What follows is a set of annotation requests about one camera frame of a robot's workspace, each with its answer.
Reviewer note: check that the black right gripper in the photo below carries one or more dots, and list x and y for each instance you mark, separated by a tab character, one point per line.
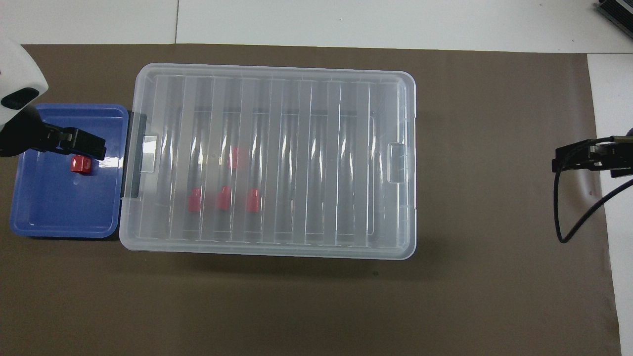
615	155

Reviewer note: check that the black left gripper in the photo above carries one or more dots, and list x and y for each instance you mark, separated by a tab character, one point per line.
24	136

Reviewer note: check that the red block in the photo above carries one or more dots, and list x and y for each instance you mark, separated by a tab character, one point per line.
224	198
80	164
233	158
194	200
253	200

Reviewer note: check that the clear ribbed plastic lid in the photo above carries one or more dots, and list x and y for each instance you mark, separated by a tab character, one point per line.
296	99

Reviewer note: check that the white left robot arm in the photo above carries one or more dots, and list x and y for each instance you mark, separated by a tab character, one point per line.
20	69

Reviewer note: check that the blue plastic tray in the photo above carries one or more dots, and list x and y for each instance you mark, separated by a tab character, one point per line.
64	207

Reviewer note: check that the clear plastic storage box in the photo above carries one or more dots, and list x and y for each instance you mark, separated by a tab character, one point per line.
296	148

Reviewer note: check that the black electronic device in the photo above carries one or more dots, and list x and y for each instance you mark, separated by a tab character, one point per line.
617	11

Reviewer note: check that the brown paper table mat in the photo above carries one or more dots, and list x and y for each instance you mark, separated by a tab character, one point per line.
296	306

